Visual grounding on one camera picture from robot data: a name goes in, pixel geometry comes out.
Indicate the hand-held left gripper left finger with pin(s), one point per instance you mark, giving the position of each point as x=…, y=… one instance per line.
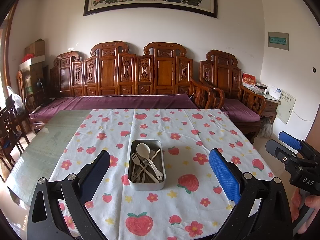
x=100, y=173

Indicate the wooden side table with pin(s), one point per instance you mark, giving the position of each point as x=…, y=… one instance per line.
x=270, y=106

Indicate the person's right hand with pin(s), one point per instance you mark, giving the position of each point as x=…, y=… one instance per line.
x=313, y=202

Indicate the carved wooden armchair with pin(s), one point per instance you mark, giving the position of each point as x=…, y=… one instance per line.
x=223, y=73

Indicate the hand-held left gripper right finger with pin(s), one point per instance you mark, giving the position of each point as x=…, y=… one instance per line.
x=225, y=177

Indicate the grey wall panel box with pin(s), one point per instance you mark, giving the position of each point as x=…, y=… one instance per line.
x=278, y=41

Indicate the red desk calendar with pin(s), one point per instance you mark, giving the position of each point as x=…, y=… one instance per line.
x=249, y=80

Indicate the light wooden chopstick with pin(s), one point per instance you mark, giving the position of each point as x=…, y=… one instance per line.
x=157, y=153

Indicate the metal fork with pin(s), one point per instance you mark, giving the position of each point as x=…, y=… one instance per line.
x=135, y=158

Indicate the red cloth bundle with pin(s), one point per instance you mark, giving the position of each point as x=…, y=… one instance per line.
x=27, y=57

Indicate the white flat box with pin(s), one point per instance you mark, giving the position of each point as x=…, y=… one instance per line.
x=32, y=62

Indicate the cream plastic spoon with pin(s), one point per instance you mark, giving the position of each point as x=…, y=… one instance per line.
x=142, y=150

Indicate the clear plastic bag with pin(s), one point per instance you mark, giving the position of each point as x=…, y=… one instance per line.
x=15, y=100

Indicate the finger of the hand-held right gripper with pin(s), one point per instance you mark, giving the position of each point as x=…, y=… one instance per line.
x=280, y=152
x=291, y=140

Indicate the rectangular metal tray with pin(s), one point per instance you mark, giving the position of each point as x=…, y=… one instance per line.
x=160, y=177

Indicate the strawberry flower printed tablecloth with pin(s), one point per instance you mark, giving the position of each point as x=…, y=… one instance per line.
x=162, y=205

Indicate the carved wooden sofa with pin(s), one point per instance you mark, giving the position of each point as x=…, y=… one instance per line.
x=110, y=72

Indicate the small box on side table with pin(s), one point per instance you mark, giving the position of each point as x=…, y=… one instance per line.
x=261, y=87

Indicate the wooden door frame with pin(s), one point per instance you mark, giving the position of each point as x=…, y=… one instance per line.
x=8, y=55

